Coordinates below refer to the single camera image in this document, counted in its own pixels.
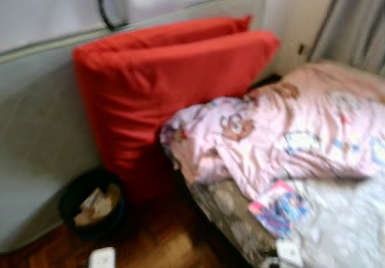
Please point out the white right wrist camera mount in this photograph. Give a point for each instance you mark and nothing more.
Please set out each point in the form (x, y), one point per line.
(290, 253)

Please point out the crumpled paper rubbish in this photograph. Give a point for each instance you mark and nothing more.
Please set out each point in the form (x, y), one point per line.
(96, 206)

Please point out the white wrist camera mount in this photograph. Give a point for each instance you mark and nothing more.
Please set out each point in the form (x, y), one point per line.
(102, 259)
(290, 253)

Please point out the grey curtain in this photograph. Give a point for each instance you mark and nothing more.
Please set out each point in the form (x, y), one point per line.
(355, 21)

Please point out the large red cushion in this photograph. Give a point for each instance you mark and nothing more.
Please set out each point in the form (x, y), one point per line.
(168, 33)
(138, 99)

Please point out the pink cartoon blanket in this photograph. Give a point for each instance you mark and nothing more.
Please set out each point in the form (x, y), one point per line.
(289, 123)

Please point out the colourful comic book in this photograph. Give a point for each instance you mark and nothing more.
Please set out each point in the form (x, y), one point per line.
(280, 211)

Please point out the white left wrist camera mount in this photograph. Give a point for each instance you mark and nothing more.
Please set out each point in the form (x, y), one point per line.
(102, 259)

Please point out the bed with grey floral sheet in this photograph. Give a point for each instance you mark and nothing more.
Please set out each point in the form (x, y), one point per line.
(343, 220)

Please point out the black waste bin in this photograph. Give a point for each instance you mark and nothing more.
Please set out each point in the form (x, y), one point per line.
(66, 203)

